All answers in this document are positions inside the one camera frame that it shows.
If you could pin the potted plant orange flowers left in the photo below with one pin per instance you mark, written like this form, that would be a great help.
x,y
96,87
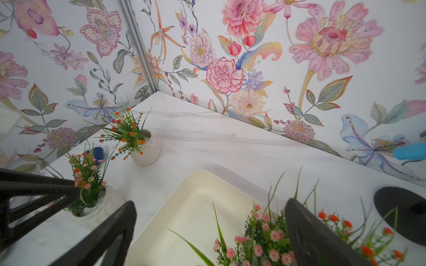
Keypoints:
x,y
131,139

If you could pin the cream storage tray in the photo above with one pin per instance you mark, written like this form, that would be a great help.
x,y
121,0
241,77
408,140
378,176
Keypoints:
x,y
201,209

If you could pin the potted plant pink flowers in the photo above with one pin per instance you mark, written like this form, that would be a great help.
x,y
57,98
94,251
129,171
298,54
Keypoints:
x,y
97,201

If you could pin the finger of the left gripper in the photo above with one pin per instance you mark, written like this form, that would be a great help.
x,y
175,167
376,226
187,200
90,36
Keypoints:
x,y
27,200

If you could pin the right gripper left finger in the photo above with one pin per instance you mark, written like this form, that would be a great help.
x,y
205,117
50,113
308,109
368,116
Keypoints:
x,y
110,241

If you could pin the potted plant red flowers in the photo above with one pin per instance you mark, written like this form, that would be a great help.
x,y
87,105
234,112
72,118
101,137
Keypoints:
x,y
371,242

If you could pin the blue microphone on black stand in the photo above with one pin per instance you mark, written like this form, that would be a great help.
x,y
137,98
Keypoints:
x,y
397,201

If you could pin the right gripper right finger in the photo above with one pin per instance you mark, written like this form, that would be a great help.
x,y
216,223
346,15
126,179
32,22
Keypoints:
x,y
313,243

